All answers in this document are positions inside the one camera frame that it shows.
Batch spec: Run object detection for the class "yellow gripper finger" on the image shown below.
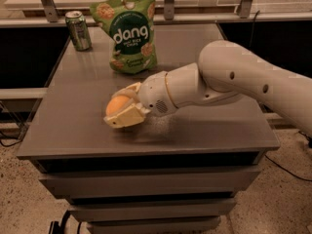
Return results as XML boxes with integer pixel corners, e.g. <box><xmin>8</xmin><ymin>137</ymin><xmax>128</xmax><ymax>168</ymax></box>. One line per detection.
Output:
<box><xmin>104</xmin><ymin>103</ymin><xmax>150</xmax><ymax>129</ymax></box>
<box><xmin>113</xmin><ymin>82</ymin><xmax>141</xmax><ymax>99</ymax></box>

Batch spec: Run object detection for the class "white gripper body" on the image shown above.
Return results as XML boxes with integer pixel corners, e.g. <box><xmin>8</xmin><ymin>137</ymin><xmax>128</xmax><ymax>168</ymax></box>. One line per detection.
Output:
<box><xmin>137</xmin><ymin>71</ymin><xmax>177</xmax><ymax>117</ymax></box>

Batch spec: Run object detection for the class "orange fruit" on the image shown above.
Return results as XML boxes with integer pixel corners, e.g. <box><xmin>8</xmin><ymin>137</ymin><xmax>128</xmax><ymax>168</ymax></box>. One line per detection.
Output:
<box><xmin>105</xmin><ymin>96</ymin><xmax>130</xmax><ymax>116</ymax></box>

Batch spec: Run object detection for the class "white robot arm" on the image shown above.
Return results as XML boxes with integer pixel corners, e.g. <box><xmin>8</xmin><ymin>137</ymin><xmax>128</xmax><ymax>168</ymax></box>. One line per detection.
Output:
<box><xmin>104</xmin><ymin>40</ymin><xmax>312</xmax><ymax>136</ymax></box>

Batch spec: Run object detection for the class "green rice chip bag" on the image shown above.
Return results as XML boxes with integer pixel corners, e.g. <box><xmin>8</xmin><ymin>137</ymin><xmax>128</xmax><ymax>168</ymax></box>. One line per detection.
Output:
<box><xmin>90</xmin><ymin>0</ymin><xmax>157</xmax><ymax>74</ymax></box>

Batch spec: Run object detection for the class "grey drawer cabinet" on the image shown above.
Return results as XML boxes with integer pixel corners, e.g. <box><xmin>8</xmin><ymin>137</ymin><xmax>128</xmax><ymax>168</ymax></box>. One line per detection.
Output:
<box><xmin>18</xmin><ymin>27</ymin><xmax>279</xmax><ymax>234</ymax></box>

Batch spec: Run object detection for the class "green soda can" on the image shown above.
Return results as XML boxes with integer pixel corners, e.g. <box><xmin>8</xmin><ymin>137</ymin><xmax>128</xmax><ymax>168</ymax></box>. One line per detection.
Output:
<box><xmin>65</xmin><ymin>11</ymin><xmax>92</xmax><ymax>51</ymax></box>

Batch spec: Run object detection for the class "metal railing frame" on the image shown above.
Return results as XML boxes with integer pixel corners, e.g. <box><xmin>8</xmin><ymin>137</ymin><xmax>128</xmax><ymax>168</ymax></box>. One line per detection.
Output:
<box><xmin>0</xmin><ymin>0</ymin><xmax>312</xmax><ymax>28</ymax></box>

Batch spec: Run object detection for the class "black cable left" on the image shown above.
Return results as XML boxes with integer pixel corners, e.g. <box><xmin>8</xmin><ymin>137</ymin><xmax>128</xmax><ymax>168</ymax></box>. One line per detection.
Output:
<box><xmin>0</xmin><ymin>102</ymin><xmax>30</xmax><ymax>148</ymax></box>

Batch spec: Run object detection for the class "black floor cable right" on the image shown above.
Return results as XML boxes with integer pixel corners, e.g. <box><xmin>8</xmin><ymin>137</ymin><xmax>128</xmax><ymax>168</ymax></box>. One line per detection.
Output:
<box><xmin>264</xmin><ymin>130</ymin><xmax>312</xmax><ymax>182</ymax></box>

